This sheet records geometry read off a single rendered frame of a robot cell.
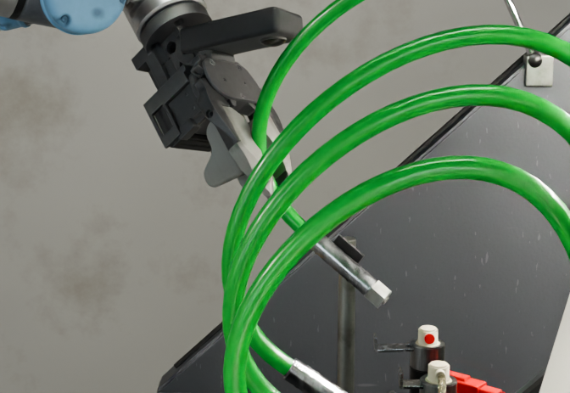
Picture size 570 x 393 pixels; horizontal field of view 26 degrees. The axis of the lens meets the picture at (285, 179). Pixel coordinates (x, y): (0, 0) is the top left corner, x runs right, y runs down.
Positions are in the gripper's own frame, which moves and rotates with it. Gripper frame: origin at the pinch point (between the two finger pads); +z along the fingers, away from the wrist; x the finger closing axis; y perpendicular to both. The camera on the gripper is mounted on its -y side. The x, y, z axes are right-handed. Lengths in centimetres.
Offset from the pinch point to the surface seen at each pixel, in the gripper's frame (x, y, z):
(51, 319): -120, 145, -71
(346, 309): -5.8, 3.7, 11.7
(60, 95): -110, 105, -108
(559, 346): 31, -28, 32
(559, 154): -30.3, -13.4, 4.3
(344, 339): -6.4, 5.7, 13.7
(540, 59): -26.2, -18.5, -3.4
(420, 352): 2.6, -5.3, 21.1
